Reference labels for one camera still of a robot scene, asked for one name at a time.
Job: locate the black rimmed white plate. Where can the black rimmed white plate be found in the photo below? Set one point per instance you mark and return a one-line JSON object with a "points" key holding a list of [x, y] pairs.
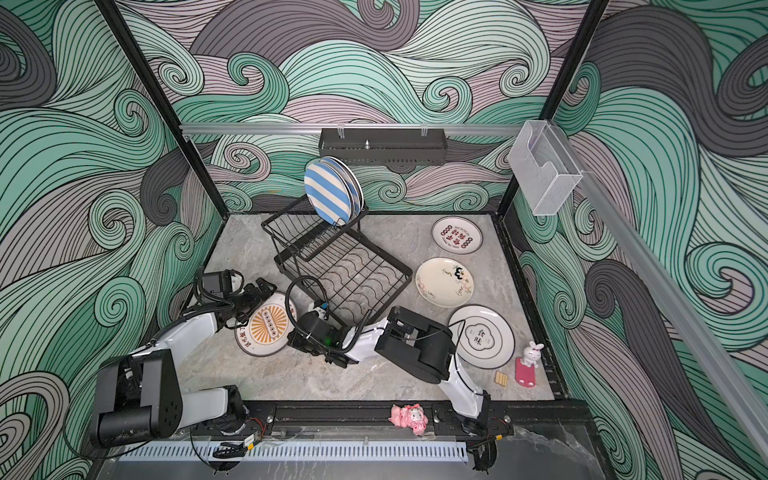
{"points": [[483, 338]]}

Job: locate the black wire dish rack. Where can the black wire dish rack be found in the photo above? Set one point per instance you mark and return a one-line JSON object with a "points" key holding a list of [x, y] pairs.
{"points": [[359, 279]]}

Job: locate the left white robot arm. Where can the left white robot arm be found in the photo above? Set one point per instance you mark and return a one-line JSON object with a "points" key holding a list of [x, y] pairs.
{"points": [[138, 397]]}

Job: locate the clear acrylic wall holder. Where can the clear acrylic wall holder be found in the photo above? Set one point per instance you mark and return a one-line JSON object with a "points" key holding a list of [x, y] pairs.
{"points": [[545, 165]]}

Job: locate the aluminium rail wall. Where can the aluminium rail wall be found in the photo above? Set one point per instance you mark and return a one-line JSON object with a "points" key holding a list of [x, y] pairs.
{"points": [[278, 128], [743, 400]]}

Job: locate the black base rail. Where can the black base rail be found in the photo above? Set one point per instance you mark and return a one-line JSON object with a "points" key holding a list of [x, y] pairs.
{"points": [[275, 417]]}

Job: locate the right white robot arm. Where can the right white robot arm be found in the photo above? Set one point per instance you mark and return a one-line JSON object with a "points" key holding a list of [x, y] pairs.
{"points": [[419, 346]]}

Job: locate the white rabbit pink stand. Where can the white rabbit pink stand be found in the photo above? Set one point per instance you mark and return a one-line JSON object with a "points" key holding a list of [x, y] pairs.
{"points": [[527, 363]]}

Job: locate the black perforated wall shelf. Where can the black perforated wall shelf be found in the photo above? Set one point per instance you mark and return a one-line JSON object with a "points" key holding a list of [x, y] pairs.
{"points": [[391, 147]]}

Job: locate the orange sunburst plate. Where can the orange sunburst plate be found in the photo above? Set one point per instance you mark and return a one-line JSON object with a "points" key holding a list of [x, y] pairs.
{"points": [[266, 332], [351, 183]]}

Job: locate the aluminium rail right wall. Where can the aluminium rail right wall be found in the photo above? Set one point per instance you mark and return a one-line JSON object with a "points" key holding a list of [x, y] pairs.
{"points": [[743, 400]]}

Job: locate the aluminium rail back wall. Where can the aluminium rail back wall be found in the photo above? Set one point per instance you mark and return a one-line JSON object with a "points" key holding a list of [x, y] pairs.
{"points": [[278, 128]]}

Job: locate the red patterned white plate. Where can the red patterned white plate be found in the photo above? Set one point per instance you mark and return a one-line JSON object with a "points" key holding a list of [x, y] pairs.
{"points": [[457, 235]]}

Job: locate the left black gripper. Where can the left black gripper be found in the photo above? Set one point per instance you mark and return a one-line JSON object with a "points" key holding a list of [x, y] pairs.
{"points": [[255, 298]]}

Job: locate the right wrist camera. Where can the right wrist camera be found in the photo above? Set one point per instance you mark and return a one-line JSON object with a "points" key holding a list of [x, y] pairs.
{"points": [[320, 308]]}

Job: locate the pink plush toy centre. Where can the pink plush toy centre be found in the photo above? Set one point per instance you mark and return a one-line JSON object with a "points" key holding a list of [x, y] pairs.
{"points": [[410, 417]]}

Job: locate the blue striped plate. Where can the blue striped plate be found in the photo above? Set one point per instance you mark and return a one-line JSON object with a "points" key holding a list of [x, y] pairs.
{"points": [[360, 192], [327, 194]]}

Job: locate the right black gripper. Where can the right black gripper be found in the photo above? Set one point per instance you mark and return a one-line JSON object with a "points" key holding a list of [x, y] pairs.
{"points": [[294, 339]]}

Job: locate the cream cartoon plate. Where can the cream cartoon plate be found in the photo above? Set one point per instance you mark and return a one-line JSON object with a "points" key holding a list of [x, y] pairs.
{"points": [[444, 282]]}

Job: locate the white slotted cable duct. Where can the white slotted cable duct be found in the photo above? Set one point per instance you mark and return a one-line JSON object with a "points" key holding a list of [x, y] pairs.
{"points": [[312, 450]]}

